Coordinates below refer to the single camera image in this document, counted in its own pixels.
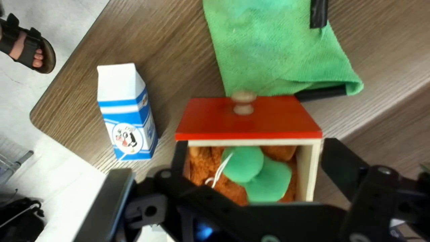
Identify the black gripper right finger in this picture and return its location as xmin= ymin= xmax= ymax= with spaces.
xmin=321 ymin=138 xmax=370 ymax=204

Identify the blue white milk carton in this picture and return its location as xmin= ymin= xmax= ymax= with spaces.
xmin=95 ymin=62 xmax=159 ymax=162

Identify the foot in black sandal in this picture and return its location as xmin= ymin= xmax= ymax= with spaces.
xmin=0 ymin=13 xmax=57 ymax=76

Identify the black flat object under cloth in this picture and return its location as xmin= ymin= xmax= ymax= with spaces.
xmin=294 ymin=84 xmax=348 ymax=103

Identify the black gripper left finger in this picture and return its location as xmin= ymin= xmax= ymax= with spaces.
xmin=169 ymin=140 xmax=192 ymax=186

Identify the orange stuffed toy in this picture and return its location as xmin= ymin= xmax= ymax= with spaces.
xmin=182 ymin=146 xmax=299 ymax=208

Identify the red lid wooden box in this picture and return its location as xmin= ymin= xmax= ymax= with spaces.
xmin=173 ymin=91 xmax=323 ymax=206

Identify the green microfibre cloth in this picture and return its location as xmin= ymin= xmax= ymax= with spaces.
xmin=201 ymin=0 xmax=365 ymax=99

